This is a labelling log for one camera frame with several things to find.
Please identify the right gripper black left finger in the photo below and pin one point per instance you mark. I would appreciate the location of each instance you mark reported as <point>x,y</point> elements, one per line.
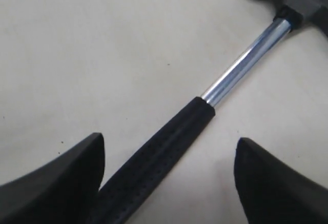
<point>62,191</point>

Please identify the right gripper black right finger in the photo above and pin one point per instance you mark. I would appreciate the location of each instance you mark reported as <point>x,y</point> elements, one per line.
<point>272,192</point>

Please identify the claw hammer black grip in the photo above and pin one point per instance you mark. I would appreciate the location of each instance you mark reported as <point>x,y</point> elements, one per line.
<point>134,182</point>

